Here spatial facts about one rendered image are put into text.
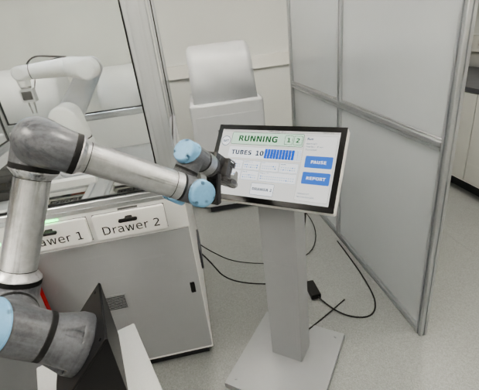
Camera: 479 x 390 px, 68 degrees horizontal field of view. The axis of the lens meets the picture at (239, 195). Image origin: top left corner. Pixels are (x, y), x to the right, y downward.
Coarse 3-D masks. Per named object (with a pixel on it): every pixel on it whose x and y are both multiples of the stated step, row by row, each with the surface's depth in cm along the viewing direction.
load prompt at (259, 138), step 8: (232, 136) 143; (240, 136) 141; (248, 136) 140; (256, 136) 138; (264, 136) 137; (272, 136) 135; (280, 136) 134; (288, 136) 132; (296, 136) 131; (304, 136) 129; (248, 144) 139; (256, 144) 137; (264, 144) 136; (272, 144) 134; (280, 144) 133; (288, 144) 131; (296, 144) 130
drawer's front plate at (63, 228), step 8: (48, 224) 142; (56, 224) 142; (64, 224) 143; (72, 224) 144; (80, 224) 144; (64, 232) 144; (72, 232) 145; (80, 232) 146; (88, 232) 146; (48, 240) 144; (56, 240) 145; (64, 240) 146; (72, 240) 146; (80, 240) 147; (88, 240) 148; (48, 248) 146
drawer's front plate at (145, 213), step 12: (156, 204) 148; (96, 216) 144; (108, 216) 145; (120, 216) 146; (132, 216) 146; (144, 216) 147; (156, 216) 148; (96, 228) 146; (144, 228) 150; (156, 228) 151
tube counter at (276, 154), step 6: (258, 150) 136; (264, 150) 135; (270, 150) 134; (276, 150) 133; (282, 150) 132; (288, 150) 131; (294, 150) 130; (300, 150) 129; (258, 156) 136; (264, 156) 134; (270, 156) 133; (276, 156) 132; (282, 156) 131; (288, 156) 130; (294, 156) 129; (300, 156) 128
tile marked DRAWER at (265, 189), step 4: (252, 184) 134; (256, 184) 133; (260, 184) 132; (264, 184) 132; (268, 184) 131; (272, 184) 130; (252, 188) 133; (256, 188) 133; (260, 188) 132; (264, 188) 131; (268, 188) 131; (272, 188) 130; (252, 192) 133; (256, 192) 132; (260, 192) 132; (264, 192) 131; (268, 192) 130; (272, 192) 129; (264, 196) 130; (268, 196) 130
